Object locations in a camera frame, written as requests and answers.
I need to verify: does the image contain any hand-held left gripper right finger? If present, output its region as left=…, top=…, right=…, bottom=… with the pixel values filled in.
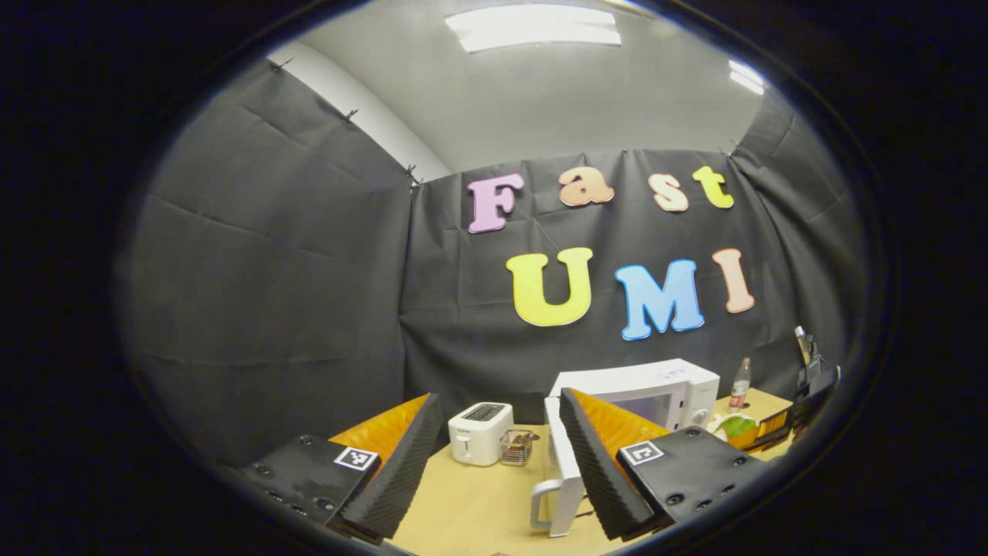
left=559, top=388, right=770, bottom=541

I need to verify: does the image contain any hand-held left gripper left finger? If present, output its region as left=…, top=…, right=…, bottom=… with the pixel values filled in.
left=247, top=392, right=445, bottom=543

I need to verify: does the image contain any green lettuce leaf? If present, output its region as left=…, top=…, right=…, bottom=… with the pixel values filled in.
left=709, top=413, right=759, bottom=441

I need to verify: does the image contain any white microwave oven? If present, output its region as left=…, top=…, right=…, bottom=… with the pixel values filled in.
left=530, top=358, right=721, bottom=538

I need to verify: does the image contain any clear bottle with red label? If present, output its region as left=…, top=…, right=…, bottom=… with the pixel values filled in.
left=729, top=358, right=752, bottom=410

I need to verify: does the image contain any white toaster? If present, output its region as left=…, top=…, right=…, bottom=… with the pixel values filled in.
left=448, top=402, right=515, bottom=467

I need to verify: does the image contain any black backdrop cloth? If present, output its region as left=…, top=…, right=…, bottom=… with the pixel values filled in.
left=116, top=58, right=869, bottom=464

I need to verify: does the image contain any small ceiling light panel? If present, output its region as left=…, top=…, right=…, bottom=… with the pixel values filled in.
left=729, top=59, right=766, bottom=96

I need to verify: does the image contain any large ceiling light panel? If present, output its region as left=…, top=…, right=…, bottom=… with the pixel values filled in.
left=445, top=4, right=623, bottom=53

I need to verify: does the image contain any small metal wire basket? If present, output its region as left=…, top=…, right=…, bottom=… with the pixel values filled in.
left=500, top=429, right=540, bottom=467

